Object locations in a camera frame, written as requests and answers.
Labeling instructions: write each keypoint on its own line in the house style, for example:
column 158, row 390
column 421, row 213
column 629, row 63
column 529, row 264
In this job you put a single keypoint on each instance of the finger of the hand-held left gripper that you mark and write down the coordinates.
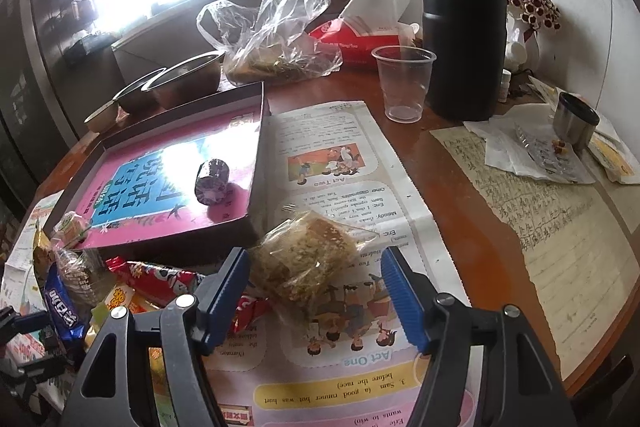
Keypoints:
column 30, row 367
column 22, row 322

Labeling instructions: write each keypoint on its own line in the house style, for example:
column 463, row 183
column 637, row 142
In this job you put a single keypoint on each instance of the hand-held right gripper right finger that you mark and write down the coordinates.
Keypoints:
column 405, row 302

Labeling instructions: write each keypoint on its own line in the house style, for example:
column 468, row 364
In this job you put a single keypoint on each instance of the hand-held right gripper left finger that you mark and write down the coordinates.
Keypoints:
column 227, row 292

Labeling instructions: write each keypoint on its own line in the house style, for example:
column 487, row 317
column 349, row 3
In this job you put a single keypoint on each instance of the blue cookie packet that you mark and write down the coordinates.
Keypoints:
column 62, row 307

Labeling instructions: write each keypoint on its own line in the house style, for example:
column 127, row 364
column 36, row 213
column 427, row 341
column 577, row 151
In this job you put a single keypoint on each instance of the long red snack packet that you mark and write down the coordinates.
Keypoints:
column 160, row 279

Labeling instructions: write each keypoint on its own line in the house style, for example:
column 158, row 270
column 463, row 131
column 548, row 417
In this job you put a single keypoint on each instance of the clear-wrapped brown pastry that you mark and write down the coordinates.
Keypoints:
column 305, row 257

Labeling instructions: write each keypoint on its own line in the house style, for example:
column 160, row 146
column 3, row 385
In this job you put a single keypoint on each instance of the orange yellow snack packet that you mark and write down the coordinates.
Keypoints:
column 120, row 299

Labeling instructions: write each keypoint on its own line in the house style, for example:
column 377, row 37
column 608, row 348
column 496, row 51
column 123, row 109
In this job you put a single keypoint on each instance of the pink tray with dark rim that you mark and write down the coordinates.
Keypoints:
column 150, row 142

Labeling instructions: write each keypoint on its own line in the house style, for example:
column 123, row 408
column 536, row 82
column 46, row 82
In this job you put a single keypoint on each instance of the colourful newspaper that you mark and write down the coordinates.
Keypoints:
column 25, row 257

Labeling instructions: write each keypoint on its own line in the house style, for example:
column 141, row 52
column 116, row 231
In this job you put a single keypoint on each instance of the clear peanut brittle packet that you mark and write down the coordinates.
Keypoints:
column 77, row 274

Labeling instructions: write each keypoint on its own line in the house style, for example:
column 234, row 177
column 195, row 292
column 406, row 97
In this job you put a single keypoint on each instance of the green printed snack packet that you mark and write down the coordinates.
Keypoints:
column 70, row 227

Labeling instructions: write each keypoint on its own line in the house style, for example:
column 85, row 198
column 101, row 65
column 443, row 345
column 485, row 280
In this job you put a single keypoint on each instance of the purple round wrapped snack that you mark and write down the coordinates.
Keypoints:
column 210, row 182

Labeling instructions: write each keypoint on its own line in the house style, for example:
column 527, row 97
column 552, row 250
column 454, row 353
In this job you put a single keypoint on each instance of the handwritten paper sheet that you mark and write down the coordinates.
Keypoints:
column 550, row 247

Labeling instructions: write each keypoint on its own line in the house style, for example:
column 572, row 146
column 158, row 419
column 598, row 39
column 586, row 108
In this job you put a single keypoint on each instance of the printed cartoon paper sheet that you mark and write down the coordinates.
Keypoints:
column 325, row 147

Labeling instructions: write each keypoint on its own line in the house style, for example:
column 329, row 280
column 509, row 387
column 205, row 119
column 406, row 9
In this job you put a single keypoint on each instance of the white tissue paper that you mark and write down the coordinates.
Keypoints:
column 500, row 147

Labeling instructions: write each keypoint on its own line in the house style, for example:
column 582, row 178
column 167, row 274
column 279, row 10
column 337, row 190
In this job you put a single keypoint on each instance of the silver pill blister packs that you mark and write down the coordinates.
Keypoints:
column 550, row 162

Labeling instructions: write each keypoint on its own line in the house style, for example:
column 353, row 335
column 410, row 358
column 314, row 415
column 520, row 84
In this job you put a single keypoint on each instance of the dark cabinet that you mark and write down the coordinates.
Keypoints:
column 25, row 107

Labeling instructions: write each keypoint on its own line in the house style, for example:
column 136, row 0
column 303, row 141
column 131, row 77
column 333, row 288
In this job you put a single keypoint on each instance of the small beige bowl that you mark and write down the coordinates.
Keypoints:
column 102, row 117

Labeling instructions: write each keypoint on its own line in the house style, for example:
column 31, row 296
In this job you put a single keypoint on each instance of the large metal bowl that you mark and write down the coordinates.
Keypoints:
column 185, row 79

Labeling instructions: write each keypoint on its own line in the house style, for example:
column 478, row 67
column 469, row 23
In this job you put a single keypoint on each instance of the clear plastic cup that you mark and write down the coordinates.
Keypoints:
column 402, row 77

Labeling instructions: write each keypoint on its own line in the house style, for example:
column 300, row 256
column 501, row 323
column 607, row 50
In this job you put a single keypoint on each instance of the small white bottle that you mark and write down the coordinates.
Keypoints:
column 504, row 86

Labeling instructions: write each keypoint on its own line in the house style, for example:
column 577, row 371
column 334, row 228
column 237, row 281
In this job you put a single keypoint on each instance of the steel cup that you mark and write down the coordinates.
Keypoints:
column 572, row 122

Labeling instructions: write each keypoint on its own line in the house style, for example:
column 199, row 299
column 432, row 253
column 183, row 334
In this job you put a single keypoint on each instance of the yellow white paper packet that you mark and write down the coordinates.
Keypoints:
column 615, row 162

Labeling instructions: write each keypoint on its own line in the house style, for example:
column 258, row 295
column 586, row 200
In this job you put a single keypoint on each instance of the clear plastic bag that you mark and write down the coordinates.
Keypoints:
column 280, row 32

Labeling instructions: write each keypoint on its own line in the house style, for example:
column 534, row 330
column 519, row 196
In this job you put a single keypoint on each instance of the red tissue box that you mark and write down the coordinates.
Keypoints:
column 350, row 37

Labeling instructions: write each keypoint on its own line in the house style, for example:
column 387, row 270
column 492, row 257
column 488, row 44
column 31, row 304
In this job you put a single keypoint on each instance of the black thermos flask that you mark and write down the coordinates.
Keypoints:
column 460, row 7

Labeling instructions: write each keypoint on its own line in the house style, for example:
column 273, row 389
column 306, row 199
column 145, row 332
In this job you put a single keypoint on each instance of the vase of dried flowers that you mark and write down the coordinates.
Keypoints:
column 530, row 4

